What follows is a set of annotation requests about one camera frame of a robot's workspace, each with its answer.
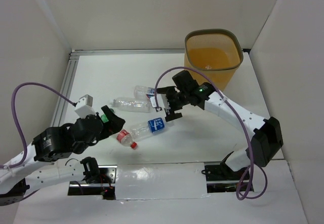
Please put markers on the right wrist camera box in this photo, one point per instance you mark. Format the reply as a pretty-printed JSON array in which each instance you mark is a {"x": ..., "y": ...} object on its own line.
[{"x": 159, "y": 102}]

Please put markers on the orange blue label bottle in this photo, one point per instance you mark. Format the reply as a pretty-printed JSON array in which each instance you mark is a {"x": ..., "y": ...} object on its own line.
[{"x": 143, "y": 92}]

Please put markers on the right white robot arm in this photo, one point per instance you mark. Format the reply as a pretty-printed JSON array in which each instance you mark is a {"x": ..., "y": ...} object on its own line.
[{"x": 263, "y": 135}]

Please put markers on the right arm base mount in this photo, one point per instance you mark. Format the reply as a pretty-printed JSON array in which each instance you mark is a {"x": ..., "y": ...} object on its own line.
[{"x": 221, "y": 179}]

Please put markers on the aluminium frame rail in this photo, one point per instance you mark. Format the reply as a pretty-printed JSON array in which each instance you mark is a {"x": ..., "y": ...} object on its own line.
[{"x": 69, "y": 76}]

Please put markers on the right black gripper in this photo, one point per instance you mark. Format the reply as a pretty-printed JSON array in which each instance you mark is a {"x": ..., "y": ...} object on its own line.
[{"x": 169, "y": 91}]

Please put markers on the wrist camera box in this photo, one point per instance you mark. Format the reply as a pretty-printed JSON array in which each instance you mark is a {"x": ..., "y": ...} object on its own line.
[
  {"x": 83, "y": 107},
  {"x": 159, "y": 102}
]

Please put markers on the green plastic bottle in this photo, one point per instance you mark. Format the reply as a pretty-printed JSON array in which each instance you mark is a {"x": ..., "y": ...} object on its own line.
[{"x": 106, "y": 116}]

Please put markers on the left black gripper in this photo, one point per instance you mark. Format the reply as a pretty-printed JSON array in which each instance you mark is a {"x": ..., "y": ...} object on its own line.
[{"x": 111, "y": 122}]

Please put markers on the yellow mesh bin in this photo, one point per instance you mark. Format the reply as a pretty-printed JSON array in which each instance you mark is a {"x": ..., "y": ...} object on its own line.
[{"x": 214, "y": 52}]

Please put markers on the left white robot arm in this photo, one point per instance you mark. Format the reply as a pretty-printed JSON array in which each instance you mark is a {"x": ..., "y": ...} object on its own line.
[{"x": 54, "y": 144}]

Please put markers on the blue label plastic bottle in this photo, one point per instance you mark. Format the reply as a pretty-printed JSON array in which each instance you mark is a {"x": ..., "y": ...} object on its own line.
[{"x": 150, "y": 128}]

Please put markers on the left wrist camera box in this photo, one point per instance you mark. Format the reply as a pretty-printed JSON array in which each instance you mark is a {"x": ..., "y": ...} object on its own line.
[{"x": 83, "y": 107}]

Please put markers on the clear crushed plastic bottle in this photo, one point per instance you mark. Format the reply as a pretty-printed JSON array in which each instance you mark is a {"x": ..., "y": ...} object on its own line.
[{"x": 131, "y": 105}]

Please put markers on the red label plastic bottle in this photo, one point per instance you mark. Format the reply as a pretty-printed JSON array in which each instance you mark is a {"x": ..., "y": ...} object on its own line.
[{"x": 125, "y": 139}]

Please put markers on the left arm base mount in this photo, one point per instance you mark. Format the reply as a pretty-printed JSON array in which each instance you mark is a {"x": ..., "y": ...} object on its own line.
[{"x": 103, "y": 186}]

